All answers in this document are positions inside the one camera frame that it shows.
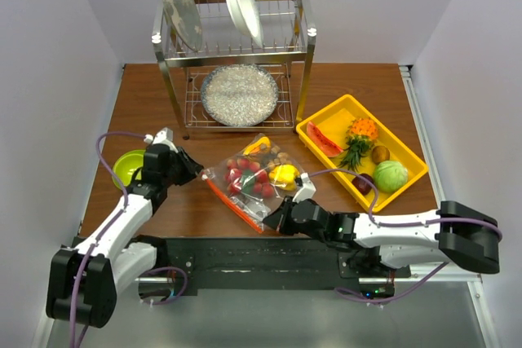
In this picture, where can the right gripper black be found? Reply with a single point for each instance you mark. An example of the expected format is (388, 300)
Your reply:
(279, 219)

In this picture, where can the green plastic bowl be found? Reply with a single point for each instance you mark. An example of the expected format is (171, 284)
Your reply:
(128, 166)

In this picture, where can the yellow orange fake mango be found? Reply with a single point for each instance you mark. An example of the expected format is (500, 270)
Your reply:
(260, 145)

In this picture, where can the orange fake pineapple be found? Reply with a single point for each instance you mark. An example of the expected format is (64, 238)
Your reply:
(361, 135)

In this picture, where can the brown fake kiwi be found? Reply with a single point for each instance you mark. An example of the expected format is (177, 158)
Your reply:
(380, 154)

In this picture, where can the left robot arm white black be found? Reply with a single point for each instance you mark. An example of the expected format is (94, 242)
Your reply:
(85, 280)

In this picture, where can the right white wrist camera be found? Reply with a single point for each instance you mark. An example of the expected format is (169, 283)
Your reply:
(305, 188)

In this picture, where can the brown fake longan bunch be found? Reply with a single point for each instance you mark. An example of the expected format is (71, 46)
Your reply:
(274, 156)

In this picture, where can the fake watermelon slice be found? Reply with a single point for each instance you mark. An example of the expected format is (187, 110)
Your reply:
(327, 146)

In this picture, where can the red fake strawberry bunch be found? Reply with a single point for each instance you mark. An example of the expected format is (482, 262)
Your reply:
(248, 178)

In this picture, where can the clear zip top bag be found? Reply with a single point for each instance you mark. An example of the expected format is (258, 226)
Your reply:
(250, 210)

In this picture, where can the metal dish rack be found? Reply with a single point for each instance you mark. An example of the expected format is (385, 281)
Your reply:
(287, 52)

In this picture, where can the dark red fake fruit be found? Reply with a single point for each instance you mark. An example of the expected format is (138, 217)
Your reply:
(363, 183)

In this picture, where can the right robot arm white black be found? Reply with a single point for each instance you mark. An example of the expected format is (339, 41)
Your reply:
(453, 233)

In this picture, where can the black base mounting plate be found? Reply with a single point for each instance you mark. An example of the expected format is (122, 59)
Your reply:
(270, 263)

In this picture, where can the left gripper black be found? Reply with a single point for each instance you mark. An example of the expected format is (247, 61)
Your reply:
(191, 168)

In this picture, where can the grey patterned plate upright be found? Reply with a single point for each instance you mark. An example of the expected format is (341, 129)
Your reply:
(183, 16)

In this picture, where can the green fake cabbage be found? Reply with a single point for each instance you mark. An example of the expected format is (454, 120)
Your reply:
(390, 176)

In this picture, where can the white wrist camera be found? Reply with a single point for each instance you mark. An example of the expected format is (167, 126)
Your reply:
(305, 188)
(164, 136)

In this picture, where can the yellow fake bell pepper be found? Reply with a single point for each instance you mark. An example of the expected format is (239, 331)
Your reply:
(284, 177)

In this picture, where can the white bowl upright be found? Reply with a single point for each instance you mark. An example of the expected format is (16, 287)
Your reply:
(245, 16)

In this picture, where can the speckled blue rim plate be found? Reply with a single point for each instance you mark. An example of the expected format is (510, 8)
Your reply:
(240, 95)

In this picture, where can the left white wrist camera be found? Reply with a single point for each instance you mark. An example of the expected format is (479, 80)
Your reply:
(164, 136)

